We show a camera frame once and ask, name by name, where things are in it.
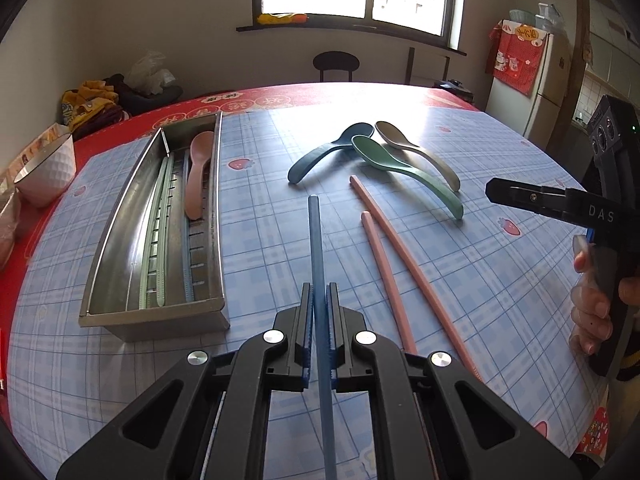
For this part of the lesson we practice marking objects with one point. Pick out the blue spoon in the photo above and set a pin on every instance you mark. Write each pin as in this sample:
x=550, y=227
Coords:
x=360, y=132

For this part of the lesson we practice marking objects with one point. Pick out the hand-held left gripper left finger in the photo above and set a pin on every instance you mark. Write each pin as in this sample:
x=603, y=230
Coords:
x=305, y=340

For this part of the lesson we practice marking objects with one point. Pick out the yellow clothing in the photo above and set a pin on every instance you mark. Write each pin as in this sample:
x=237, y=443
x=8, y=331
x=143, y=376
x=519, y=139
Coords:
x=90, y=100

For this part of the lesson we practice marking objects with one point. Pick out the folded dark metal frame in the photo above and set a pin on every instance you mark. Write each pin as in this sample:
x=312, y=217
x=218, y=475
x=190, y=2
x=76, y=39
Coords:
x=411, y=65

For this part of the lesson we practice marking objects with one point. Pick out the white fridge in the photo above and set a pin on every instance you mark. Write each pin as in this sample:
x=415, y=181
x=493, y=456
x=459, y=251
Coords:
x=547, y=85

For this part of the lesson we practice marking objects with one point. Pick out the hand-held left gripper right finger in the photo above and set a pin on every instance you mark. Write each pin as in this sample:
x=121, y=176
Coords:
x=334, y=340

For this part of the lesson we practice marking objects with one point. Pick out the person's right hand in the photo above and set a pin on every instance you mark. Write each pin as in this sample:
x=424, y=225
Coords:
x=592, y=310

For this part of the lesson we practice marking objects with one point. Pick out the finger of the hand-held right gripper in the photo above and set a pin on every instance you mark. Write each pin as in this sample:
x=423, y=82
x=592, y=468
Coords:
x=530, y=197

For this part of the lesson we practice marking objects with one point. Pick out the tissue pack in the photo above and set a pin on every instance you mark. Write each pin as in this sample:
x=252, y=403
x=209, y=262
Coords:
x=47, y=135

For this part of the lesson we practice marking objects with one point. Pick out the dark grey basket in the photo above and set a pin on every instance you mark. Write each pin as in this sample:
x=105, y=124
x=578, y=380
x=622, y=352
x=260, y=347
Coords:
x=155, y=100

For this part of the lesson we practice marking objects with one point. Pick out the dark clothing pile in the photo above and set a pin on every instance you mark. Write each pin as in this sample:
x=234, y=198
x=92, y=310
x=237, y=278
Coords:
x=112, y=112

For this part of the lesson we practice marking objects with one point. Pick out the green spoon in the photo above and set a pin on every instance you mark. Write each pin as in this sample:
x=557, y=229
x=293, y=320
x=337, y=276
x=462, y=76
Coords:
x=372, y=152

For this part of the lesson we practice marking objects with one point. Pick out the clear plastic bag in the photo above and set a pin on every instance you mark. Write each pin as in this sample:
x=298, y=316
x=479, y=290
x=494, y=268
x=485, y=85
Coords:
x=147, y=70

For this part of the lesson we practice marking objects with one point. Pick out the red printed tablecloth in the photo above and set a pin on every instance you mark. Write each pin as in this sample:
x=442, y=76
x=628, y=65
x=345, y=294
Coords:
x=300, y=97

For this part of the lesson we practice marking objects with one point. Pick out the black round stool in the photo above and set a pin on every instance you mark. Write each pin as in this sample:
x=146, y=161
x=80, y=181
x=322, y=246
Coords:
x=336, y=62

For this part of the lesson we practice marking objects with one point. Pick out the red printed cloth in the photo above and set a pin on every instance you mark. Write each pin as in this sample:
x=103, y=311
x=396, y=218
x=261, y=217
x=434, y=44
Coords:
x=515, y=55

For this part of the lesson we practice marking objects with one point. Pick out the blue chopstick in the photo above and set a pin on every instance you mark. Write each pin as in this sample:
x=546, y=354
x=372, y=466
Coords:
x=188, y=260
x=315, y=240

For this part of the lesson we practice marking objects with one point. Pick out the yellow toy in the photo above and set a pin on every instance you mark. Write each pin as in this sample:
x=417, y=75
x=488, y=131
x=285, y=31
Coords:
x=280, y=18

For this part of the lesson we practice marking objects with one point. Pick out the wooden door frame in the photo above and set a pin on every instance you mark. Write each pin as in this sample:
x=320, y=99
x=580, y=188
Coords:
x=580, y=35

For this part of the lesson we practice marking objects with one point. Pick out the pink chopstick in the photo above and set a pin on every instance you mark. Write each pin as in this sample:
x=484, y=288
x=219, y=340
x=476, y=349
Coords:
x=382, y=260
x=400, y=245

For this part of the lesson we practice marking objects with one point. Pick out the bowl covered with plastic wrap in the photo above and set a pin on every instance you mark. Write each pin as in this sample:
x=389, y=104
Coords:
x=7, y=230

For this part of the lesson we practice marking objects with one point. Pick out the pink spoon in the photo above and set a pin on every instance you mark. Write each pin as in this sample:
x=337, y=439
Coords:
x=200, y=150

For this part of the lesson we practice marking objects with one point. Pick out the beige spoon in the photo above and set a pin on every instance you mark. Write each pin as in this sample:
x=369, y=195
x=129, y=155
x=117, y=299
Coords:
x=392, y=132

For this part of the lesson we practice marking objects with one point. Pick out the perforated metal utensil tray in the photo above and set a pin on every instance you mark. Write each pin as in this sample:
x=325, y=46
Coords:
x=120, y=240

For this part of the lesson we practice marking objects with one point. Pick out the black rice cooker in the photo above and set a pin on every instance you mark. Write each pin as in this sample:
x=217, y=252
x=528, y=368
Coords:
x=455, y=87

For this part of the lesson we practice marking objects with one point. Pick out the green chopstick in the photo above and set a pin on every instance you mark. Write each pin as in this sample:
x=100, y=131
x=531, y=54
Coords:
x=150, y=260
x=164, y=265

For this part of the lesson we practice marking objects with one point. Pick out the white dimpled bowl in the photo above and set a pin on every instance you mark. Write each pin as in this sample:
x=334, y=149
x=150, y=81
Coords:
x=50, y=170

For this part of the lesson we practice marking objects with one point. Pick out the clear plastic containers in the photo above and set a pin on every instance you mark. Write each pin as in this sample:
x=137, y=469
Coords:
x=540, y=17

